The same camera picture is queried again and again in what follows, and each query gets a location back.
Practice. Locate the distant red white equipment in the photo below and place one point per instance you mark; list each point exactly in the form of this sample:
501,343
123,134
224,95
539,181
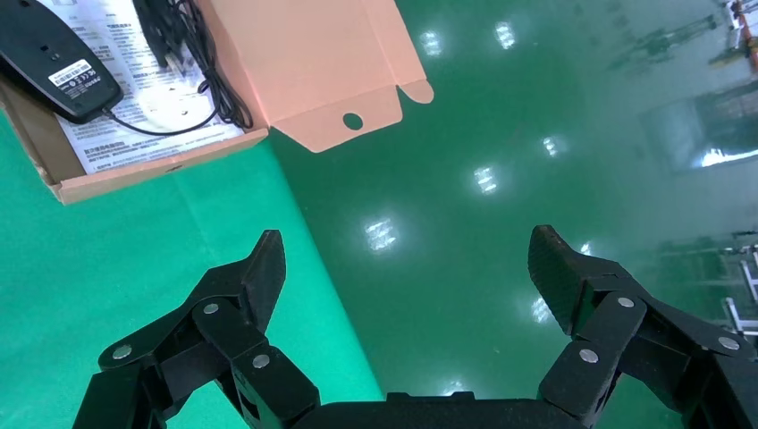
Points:
743,29

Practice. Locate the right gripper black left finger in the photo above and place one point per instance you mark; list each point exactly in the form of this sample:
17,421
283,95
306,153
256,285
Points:
201,349

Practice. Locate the white metal frame trolley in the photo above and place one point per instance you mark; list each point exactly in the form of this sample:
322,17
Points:
743,296

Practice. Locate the open orange cardboard box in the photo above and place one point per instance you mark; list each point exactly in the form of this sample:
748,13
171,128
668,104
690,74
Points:
314,53

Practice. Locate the white printed instruction leaflet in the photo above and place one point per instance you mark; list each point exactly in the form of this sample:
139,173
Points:
148,95

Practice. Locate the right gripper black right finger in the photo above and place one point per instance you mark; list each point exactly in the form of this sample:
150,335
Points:
616,331

